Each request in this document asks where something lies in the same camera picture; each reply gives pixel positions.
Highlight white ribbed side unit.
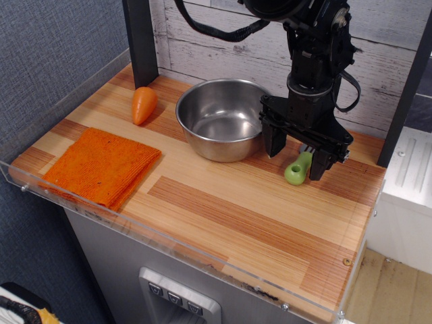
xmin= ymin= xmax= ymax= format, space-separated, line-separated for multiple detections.
xmin=383 ymin=127 xmax=431 ymax=208

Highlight grey toy fridge cabinet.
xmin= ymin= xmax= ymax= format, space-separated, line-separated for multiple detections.
xmin=65 ymin=209 xmax=305 ymax=323

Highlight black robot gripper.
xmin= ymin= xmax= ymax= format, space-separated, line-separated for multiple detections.
xmin=259 ymin=74 xmax=354 ymax=181

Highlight clear acrylic left guard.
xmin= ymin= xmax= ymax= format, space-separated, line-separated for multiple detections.
xmin=1 ymin=49 xmax=130 ymax=162

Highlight orange folded cloth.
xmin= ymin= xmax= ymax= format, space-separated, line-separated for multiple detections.
xmin=43 ymin=128 xmax=162 ymax=212

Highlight clear acrylic front guard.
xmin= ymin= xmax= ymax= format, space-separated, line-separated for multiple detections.
xmin=1 ymin=160 xmax=352 ymax=323

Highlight dark upright post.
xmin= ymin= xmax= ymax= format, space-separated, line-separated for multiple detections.
xmin=377 ymin=13 xmax=431 ymax=167
xmin=122 ymin=0 xmax=159 ymax=88

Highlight silver dispenser button panel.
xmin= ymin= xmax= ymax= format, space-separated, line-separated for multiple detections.
xmin=139 ymin=267 xmax=222 ymax=323

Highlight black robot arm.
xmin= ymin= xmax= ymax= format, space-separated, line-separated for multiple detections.
xmin=243 ymin=1 xmax=360 ymax=181

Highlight dark left upright post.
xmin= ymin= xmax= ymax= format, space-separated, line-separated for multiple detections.
xmin=122 ymin=0 xmax=159 ymax=88

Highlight dark right upright post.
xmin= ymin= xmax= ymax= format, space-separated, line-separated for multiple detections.
xmin=377 ymin=13 xmax=431 ymax=167

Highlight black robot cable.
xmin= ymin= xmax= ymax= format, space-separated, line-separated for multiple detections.
xmin=172 ymin=0 xmax=271 ymax=43

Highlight clear acrylic guard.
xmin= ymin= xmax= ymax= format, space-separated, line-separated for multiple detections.
xmin=1 ymin=49 xmax=130 ymax=162
xmin=1 ymin=160 xmax=352 ymax=323

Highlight green handled grey spatula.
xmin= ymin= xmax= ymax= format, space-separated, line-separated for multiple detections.
xmin=284 ymin=144 xmax=315 ymax=186

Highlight stainless steel bowl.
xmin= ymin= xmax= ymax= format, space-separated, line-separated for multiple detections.
xmin=175 ymin=78 xmax=270 ymax=163

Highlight orange plastic carrot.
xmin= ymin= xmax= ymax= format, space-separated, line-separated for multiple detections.
xmin=132 ymin=87 xmax=158 ymax=126

